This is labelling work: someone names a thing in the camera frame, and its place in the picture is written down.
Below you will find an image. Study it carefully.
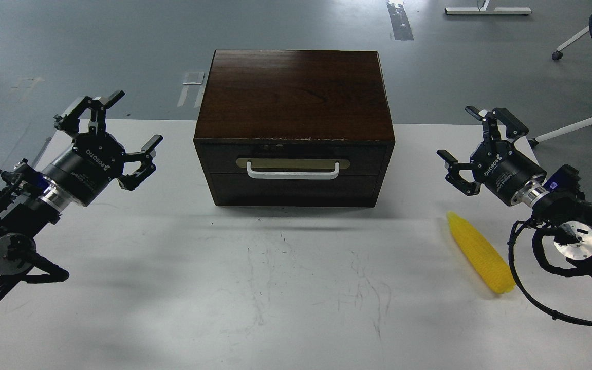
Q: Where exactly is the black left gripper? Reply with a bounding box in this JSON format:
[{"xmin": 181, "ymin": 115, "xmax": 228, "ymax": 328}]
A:
[{"xmin": 42, "ymin": 90, "xmax": 163, "ymax": 207}]

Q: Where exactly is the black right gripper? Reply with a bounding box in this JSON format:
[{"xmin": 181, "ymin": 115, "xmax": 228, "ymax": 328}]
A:
[{"xmin": 437, "ymin": 107, "xmax": 547, "ymax": 206}]

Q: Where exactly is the yellow plastic corn cob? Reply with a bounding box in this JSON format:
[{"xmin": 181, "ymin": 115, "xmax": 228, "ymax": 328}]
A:
[{"xmin": 446, "ymin": 211, "xmax": 516, "ymax": 294}]

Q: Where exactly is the wooden drawer with white handle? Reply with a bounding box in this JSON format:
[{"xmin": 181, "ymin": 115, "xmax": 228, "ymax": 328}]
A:
[{"xmin": 200, "ymin": 146, "xmax": 392, "ymax": 180}]

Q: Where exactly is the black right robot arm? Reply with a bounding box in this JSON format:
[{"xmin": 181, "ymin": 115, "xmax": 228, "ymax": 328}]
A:
[{"xmin": 437, "ymin": 107, "xmax": 592, "ymax": 277}]

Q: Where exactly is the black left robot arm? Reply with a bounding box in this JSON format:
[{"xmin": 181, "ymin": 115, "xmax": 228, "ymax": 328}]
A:
[{"xmin": 0, "ymin": 90, "xmax": 163, "ymax": 300}]

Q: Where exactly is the dark wooden drawer cabinet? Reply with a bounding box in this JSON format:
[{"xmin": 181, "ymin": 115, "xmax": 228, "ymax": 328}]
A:
[{"xmin": 193, "ymin": 50, "xmax": 396, "ymax": 208}]

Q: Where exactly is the white desk base foot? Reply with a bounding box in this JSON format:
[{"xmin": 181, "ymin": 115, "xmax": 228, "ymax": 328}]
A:
[{"xmin": 444, "ymin": 1, "xmax": 532, "ymax": 16}]

